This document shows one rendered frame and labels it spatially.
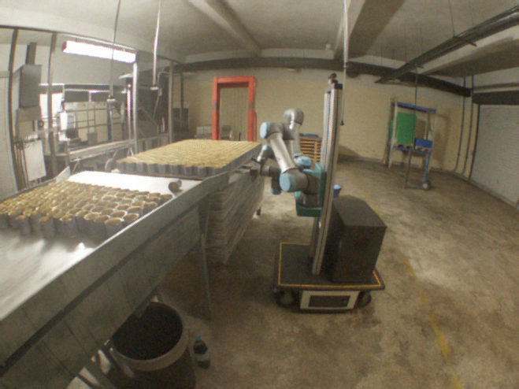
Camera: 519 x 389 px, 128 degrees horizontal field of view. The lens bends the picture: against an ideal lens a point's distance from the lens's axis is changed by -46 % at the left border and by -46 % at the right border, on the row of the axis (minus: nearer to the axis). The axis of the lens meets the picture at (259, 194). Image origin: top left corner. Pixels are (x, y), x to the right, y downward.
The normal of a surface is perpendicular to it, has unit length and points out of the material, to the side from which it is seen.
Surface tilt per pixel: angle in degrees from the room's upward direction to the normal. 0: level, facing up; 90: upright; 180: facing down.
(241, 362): 0
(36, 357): 90
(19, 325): 90
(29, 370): 90
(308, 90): 90
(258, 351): 0
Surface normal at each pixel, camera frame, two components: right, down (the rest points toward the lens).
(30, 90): 0.97, 0.11
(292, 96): -0.22, 0.31
